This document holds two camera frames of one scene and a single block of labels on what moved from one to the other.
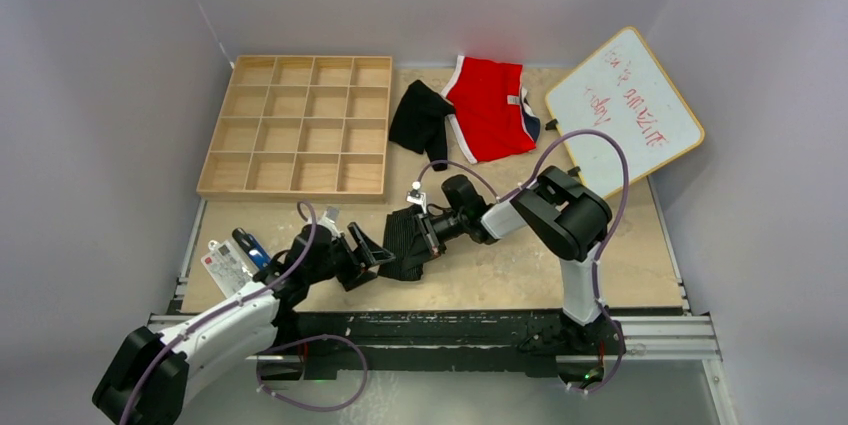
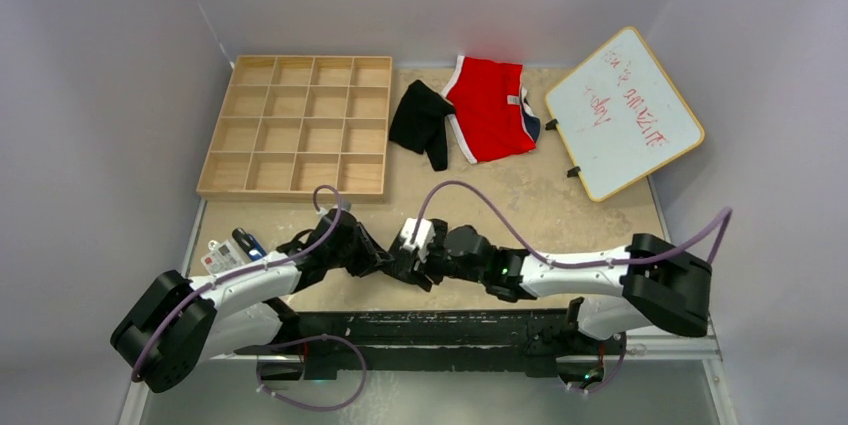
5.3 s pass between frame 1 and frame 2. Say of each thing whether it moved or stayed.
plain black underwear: stayed
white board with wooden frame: stayed
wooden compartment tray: stayed
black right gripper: moved
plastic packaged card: stayed
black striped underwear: moved
